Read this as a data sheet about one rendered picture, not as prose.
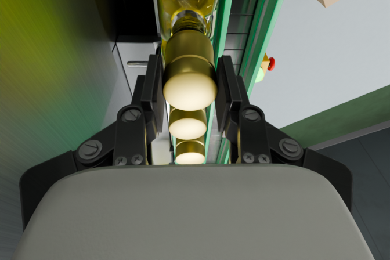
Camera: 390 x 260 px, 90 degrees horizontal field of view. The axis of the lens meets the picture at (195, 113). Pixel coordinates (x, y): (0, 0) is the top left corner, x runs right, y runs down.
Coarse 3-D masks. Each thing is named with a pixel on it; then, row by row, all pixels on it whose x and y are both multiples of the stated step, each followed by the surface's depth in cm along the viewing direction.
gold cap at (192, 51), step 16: (176, 32) 13; (192, 32) 13; (176, 48) 12; (192, 48) 12; (208, 48) 13; (176, 64) 11; (192, 64) 11; (208, 64) 11; (176, 80) 11; (192, 80) 11; (208, 80) 11; (176, 96) 12; (192, 96) 12; (208, 96) 12
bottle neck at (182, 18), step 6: (180, 12) 16; (186, 12) 16; (192, 12) 16; (174, 18) 16; (180, 18) 15; (186, 18) 15; (192, 18) 15; (198, 18) 16; (174, 24) 16; (180, 24) 14; (186, 24) 14; (192, 24) 14; (198, 24) 15; (204, 24) 17; (174, 30) 15; (180, 30) 14; (198, 30) 14; (204, 30) 15
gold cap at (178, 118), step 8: (176, 112) 17; (184, 112) 16; (192, 112) 16; (200, 112) 17; (176, 120) 16; (184, 120) 16; (192, 120) 16; (200, 120) 16; (168, 128) 17; (176, 128) 17; (184, 128) 17; (192, 128) 17; (200, 128) 17; (176, 136) 18; (184, 136) 18; (192, 136) 18
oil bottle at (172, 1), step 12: (168, 0) 16; (180, 0) 16; (192, 0) 16; (204, 0) 16; (216, 0) 17; (168, 12) 16; (204, 12) 16; (216, 12) 17; (168, 24) 17; (168, 36) 18
